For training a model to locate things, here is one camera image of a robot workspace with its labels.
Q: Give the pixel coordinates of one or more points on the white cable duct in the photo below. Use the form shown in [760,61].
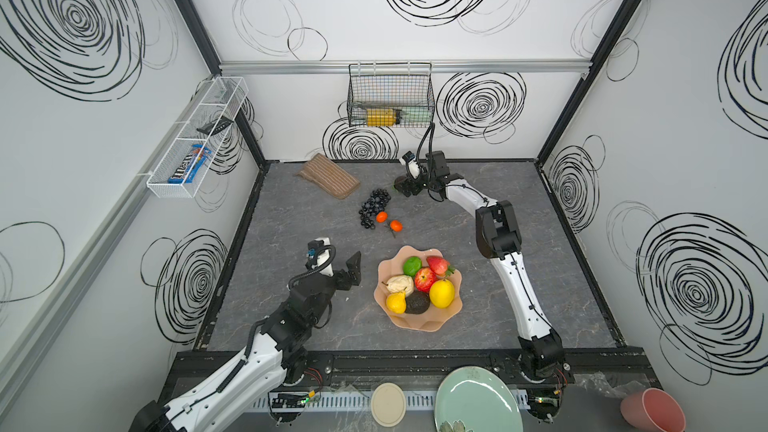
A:
[335,401]

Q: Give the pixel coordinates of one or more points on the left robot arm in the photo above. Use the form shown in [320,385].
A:
[274,352]

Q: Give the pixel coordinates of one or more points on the beige fake pear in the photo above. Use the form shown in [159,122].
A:
[399,284]

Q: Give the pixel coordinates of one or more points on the blue candy packet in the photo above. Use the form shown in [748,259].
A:
[186,171]

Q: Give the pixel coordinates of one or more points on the black fake grape bunch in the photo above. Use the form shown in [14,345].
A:
[376,202]

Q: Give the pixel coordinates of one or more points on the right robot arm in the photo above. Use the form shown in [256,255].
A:
[498,239]

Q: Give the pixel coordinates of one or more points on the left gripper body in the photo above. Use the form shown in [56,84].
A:
[343,276]

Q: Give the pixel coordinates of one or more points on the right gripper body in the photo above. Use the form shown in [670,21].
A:
[413,183]

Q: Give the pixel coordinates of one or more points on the right orange fake tangerine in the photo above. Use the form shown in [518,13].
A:
[395,226]

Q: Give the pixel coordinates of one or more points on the dark brown fake fig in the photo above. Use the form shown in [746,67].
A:
[400,185]

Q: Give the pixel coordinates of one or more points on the pink wavy fruit bowl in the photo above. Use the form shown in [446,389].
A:
[433,318]

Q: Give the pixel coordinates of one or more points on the orange fake tangerine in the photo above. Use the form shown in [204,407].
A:
[382,218]
[395,226]

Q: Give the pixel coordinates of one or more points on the white wire wall shelf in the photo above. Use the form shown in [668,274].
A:
[220,96]

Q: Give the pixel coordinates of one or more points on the green item in basket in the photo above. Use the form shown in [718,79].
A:
[416,116]

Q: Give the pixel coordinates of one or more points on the beige round lid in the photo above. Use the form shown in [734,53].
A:
[388,405]

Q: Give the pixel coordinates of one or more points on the small yellow fake lemon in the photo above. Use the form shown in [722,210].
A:
[396,302]

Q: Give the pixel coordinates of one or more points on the green plate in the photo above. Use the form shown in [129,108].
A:
[472,398]

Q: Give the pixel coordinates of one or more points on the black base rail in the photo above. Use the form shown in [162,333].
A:
[367,367]

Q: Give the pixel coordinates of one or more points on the black wire wall basket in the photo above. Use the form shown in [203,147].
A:
[387,85]

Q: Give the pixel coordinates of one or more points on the left orange fake tangerine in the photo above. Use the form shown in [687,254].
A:
[382,218]

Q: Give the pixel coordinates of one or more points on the red fake apple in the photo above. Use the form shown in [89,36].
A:
[424,279]

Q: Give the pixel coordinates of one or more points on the yellow bottle in basket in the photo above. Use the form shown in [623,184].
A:
[382,117]

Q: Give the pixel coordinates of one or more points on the large yellow fake lemon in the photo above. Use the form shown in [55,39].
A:
[442,294]

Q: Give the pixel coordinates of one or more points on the green fake lime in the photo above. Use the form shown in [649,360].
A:
[412,265]

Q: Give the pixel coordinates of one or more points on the dark fake avocado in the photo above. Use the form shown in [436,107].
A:
[418,302]

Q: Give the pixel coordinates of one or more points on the black remote control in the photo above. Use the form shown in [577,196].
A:
[215,127]

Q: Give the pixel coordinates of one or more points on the red fake strawberry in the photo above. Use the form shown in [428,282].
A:
[440,266]

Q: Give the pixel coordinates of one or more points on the pink cup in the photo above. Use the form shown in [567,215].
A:
[653,410]

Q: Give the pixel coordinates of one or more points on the brown folded cloth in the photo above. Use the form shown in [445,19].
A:
[329,177]

